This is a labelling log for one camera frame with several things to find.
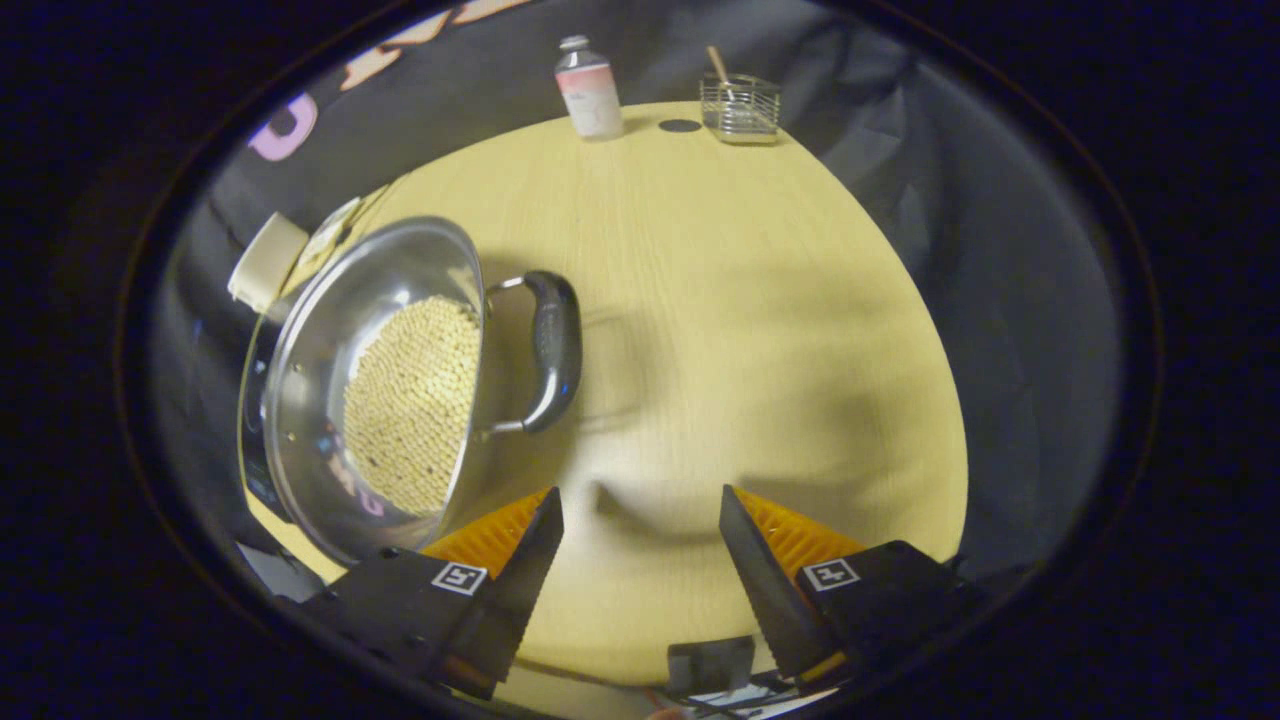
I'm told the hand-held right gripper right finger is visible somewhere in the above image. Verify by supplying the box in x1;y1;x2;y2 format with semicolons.
718;485;986;691

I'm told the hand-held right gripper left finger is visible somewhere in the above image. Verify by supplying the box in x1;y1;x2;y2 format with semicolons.
300;486;566;701

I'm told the stainless steel pot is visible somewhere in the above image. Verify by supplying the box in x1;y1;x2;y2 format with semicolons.
262;215;584;566

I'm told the black induction cooktop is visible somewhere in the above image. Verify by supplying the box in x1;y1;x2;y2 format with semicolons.
238;310;291;521

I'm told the pile of yellow soybeans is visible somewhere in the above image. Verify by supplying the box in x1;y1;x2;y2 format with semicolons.
343;295;483;518

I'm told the white compartment tray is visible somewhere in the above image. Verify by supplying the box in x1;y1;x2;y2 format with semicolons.
295;197;363;281

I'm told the white toaster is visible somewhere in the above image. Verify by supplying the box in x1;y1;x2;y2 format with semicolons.
228;212;311;313

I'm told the black backdrop cloth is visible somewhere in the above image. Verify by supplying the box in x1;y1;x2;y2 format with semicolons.
150;0;1126;601

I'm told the clear bottle pink label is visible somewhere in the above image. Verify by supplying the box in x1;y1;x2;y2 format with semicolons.
555;35;625;141

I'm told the metal wire basket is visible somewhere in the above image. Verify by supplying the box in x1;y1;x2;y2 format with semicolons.
700;73;782;145

